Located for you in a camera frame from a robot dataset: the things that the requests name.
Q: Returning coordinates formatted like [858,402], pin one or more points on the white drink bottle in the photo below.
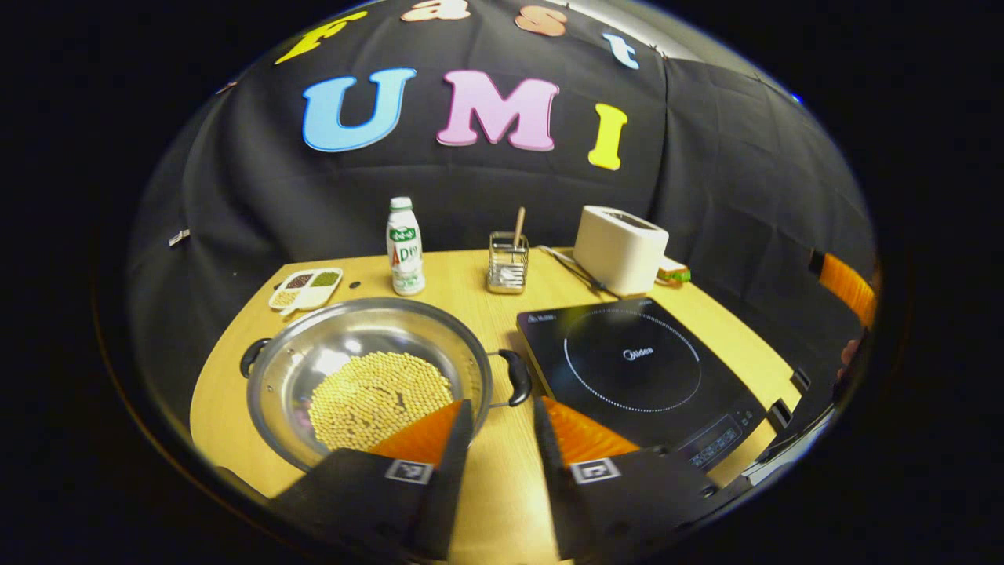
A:
[405,251]

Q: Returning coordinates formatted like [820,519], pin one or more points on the pile of yellow soybeans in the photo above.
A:
[376,396]

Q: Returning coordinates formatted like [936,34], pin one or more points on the white divided bean dish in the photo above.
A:
[306,289]

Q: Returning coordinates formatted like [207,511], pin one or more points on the stainless steel pot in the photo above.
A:
[314,353]

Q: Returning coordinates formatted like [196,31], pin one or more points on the white toaster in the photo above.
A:
[620,251]

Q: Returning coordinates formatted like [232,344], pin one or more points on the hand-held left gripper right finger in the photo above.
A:
[549,471]

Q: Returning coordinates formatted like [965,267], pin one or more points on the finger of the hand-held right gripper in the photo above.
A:
[804,424]
[847,286]

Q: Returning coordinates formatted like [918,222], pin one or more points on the toy sandwich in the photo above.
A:
[674,272]

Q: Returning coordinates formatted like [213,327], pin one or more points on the black backdrop cloth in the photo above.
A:
[706,196]

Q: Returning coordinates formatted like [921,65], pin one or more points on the metal clip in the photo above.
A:
[179,237]

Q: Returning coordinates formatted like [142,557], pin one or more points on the black induction cooktop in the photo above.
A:
[627,369]

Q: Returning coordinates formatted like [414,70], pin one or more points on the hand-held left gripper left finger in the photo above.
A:
[455,471]

